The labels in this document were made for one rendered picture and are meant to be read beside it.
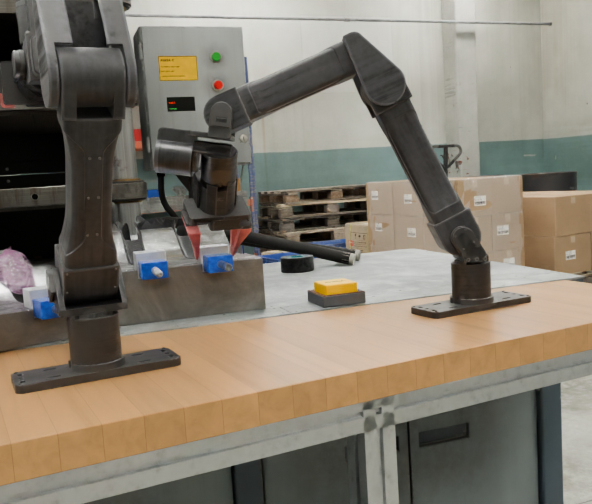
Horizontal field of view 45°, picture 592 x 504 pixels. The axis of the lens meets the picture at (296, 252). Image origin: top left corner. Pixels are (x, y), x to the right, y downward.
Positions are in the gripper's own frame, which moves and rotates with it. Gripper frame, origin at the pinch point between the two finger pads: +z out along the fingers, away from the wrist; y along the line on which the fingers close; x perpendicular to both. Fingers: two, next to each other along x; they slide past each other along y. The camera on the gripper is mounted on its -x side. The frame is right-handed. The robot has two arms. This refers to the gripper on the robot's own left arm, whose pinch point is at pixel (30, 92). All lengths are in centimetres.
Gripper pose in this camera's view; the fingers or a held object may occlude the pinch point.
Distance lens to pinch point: 130.5
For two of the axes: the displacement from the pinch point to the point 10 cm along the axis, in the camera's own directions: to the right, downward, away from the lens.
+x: 0.7, 9.9, 0.8
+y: -8.9, 1.0, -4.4
